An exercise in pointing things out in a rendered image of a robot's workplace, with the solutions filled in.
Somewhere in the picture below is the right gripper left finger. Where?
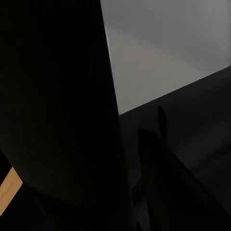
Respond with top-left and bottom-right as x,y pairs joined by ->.
0,148 -> 12,186

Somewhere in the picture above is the monitor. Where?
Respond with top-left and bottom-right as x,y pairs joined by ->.
0,0 -> 231,231

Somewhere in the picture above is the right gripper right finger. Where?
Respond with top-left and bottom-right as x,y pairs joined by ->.
138,128 -> 231,231

